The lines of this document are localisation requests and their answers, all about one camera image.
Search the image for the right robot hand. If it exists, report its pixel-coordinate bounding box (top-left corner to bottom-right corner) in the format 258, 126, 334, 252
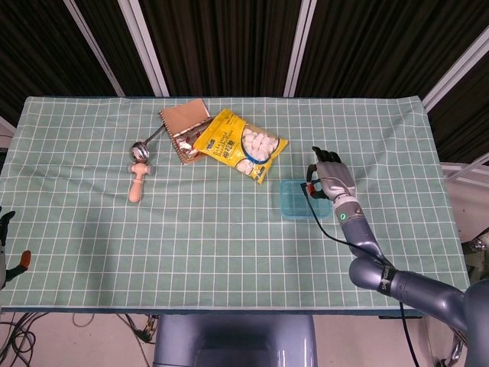
305, 146, 358, 202

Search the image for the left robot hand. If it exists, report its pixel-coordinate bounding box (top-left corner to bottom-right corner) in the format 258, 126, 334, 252
0, 206, 32, 290

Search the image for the blue plastic lid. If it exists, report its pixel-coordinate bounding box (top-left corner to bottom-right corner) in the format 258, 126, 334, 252
280, 180, 332, 219

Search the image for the green checked tablecloth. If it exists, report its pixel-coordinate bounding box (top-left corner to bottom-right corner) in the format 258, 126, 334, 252
0, 95, 474, 313

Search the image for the yellow marshmallow bag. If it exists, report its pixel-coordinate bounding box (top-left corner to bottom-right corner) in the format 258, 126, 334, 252
192, 108, 289, 185

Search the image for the silver red snack packet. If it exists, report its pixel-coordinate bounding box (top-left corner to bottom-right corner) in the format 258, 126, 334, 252
173, 122, 215, 161

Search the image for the metal soup ladle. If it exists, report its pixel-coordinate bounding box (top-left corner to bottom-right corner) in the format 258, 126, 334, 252
129, 125, 166, 164

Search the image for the black pleated curtain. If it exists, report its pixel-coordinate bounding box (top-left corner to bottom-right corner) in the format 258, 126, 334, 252
0, 0, 489, 165

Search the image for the grey robot torso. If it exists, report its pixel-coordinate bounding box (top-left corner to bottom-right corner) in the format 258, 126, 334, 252
152, 313, 318, 367

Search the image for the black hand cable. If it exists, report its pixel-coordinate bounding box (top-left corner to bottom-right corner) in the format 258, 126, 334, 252
300, 182, 419, 367

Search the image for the black floor cable bundle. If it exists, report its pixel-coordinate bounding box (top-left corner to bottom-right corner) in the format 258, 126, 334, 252
0, 311, 53, 367

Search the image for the white metal frame rail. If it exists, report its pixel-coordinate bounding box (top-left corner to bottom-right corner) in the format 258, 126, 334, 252
439, 152, 489, 188

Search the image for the slanted white frame post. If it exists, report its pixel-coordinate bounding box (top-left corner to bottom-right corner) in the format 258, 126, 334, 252
63, 0, 126, 97

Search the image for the wide white frame post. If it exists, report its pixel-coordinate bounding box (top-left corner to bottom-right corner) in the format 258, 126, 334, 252
117, 0, 170, 97

